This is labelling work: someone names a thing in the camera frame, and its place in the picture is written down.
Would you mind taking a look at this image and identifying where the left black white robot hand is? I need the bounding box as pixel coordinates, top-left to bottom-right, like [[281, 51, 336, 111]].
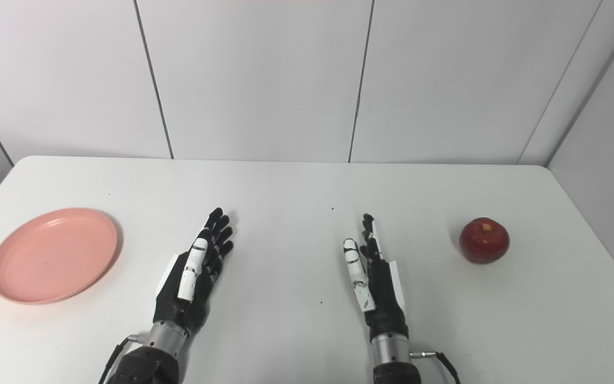
[[152, 207, 235, 337]]

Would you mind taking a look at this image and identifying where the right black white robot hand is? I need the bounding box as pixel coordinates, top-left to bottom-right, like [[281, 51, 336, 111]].
[[343, 213, 410, 342]]

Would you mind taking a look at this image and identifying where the red apple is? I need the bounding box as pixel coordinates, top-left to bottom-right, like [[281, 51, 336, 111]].
[[458, 217, 511, 265]]

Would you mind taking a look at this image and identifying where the pink round plate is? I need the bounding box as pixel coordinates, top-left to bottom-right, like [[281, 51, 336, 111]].
[[0, 207, 119, 305]]

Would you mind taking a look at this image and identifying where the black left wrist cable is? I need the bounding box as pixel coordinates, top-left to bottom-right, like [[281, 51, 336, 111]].
[[98, 334, 142, 384]]

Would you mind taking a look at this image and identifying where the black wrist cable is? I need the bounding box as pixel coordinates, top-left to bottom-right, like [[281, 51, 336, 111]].
[[410, 350, 462, 384], [98, 334, 142, 384]]

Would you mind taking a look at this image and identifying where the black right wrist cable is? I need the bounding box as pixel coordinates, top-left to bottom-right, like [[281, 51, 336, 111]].
[[410, 350, 462, 384]]

